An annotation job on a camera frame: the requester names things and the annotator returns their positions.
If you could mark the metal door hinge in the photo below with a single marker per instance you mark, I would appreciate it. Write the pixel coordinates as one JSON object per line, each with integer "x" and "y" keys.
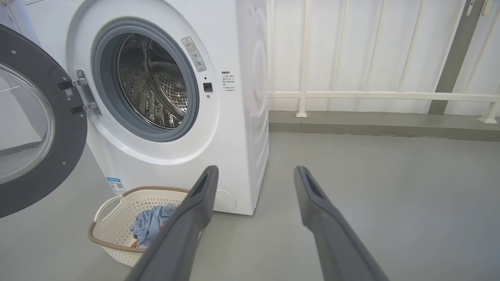
{"x": 86, "y": 95}

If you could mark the white metal railing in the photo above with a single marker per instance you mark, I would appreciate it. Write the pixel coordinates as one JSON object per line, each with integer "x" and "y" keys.
{"x": 351, "y": 95}

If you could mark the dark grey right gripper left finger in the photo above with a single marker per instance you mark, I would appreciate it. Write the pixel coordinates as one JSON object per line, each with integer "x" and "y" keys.
{"x": 183, "y": 234}

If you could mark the washer opening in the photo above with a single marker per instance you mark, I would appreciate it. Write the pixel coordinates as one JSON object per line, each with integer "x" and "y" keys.
{"x": 103, "y": 70}

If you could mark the round white filter cover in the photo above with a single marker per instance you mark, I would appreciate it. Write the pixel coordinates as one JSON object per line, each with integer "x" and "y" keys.
{"x": 225, "y": 201}

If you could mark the grey vertical post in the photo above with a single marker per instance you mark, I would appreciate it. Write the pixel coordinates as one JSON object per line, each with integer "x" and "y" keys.
{"x": 455, "y": 58}

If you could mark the blue energy label sticker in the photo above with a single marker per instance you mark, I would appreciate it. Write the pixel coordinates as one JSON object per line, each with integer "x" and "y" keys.
{"x": 116, "y": 186}

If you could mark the washing machine door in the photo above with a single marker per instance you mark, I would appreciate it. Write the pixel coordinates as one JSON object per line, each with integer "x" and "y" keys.
{"x": 62, "y": 128}

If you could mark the cream laundry basket brown rim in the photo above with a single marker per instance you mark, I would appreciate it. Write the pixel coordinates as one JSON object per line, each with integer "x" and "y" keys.
{"x": 117, "y": 226}

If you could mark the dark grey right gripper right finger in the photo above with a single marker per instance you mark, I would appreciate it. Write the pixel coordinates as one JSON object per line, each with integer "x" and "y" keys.
{"x": 332, "y": 238}

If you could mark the white front-load washing machine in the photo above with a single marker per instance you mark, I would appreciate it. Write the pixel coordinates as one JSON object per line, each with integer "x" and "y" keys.
{"x": 234, "y": 136}

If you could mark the rectangular warning sticker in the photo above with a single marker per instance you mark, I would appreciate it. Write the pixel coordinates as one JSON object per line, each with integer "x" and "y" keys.
{"x": 193, "y": 54}

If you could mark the blue patterned garment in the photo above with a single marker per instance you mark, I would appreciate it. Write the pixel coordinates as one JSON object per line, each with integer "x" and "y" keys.
{"x": 150, "y": 226}

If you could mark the steel perforated washer drum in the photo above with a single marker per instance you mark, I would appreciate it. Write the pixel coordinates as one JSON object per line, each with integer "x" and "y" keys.
{"x": 152, "y": 84}

